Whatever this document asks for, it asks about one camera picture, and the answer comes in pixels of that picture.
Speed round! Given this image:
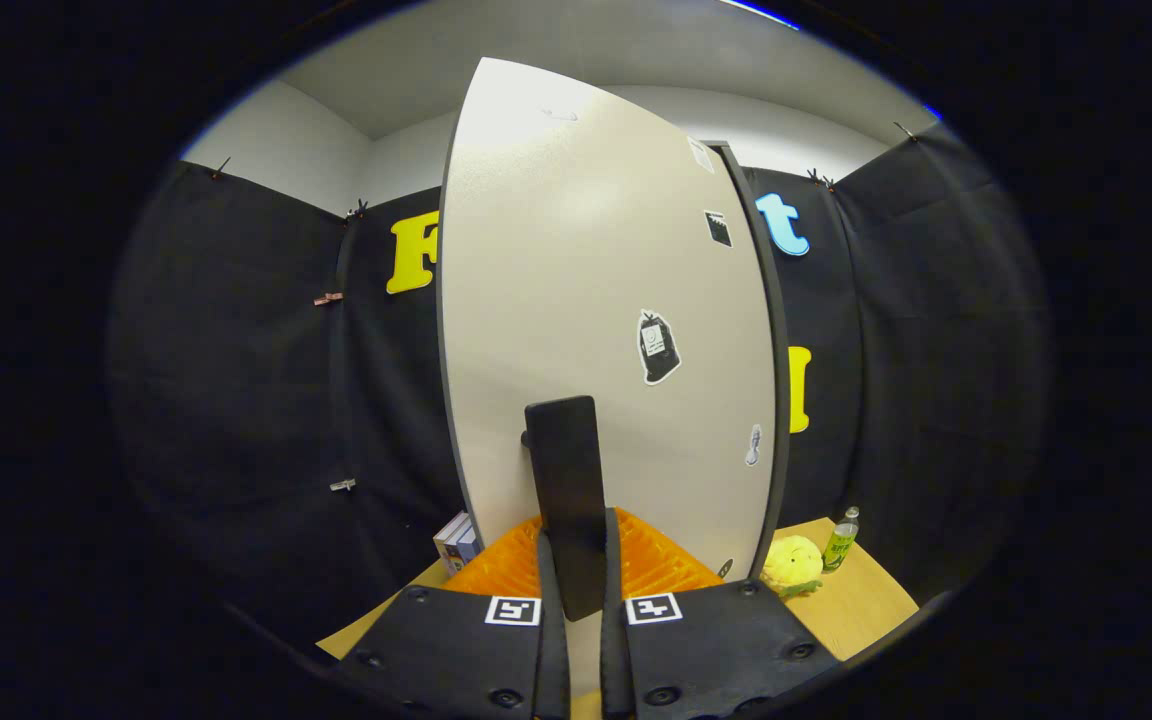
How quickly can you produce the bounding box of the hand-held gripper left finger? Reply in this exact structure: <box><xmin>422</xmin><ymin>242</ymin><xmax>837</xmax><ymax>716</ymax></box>
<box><xmin>331</xmin><ymin>515</ymin><xmax>573</xmax><ymax>720</ymax></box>

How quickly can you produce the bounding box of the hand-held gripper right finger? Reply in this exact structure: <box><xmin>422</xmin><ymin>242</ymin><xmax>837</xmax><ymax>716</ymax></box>
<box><xmin>600</xmin><ymin>507</ymin><xmax>843</xmax><ymax>720</ymax></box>

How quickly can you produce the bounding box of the dark grey shoe cabinet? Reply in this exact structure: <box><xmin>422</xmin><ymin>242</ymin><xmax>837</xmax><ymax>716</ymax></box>
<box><xmin>706</xmin><ymin>140</ymin><xmax>794</xmax><ymax>561</ymax></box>

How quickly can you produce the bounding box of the beige shoe cabinet door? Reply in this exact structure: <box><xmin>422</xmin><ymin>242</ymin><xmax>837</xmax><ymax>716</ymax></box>
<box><xmin>436</xmin><ymin>57</ymin><xmax>782</xmax><ymax>621</ymax></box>

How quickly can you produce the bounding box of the blue cover book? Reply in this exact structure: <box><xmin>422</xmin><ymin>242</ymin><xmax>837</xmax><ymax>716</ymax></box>
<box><xmin>448</xmin><ymin>525</ymin><xmax>483</xmax><ymax>575</ymax></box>

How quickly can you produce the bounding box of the yellow-edged cover book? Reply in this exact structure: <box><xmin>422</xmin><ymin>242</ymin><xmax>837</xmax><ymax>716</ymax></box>
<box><xmin>433</xmin><ymin>512</ymin><xmax>472</xmax><ymax>573</ymax></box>

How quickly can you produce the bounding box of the yellow plush toy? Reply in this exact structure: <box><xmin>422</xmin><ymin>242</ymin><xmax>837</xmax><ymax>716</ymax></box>
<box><xmin>761</xmin><ymin>535</ymin><xmax>825</xmax><ymax>599</ymax></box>

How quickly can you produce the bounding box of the green label drink bottle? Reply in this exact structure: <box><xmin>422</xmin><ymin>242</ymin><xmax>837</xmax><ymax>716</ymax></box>
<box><xmin>823</xmin><ymin>507</ymin><xmax>861</xmax><ymax>573</ymax></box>

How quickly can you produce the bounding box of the black backdrop cloth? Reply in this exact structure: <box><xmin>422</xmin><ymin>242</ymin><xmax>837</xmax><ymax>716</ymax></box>
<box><xmin>106</xmin><ymin>120</ymin><xmax>1052</xmax><ymax>651</ymax></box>

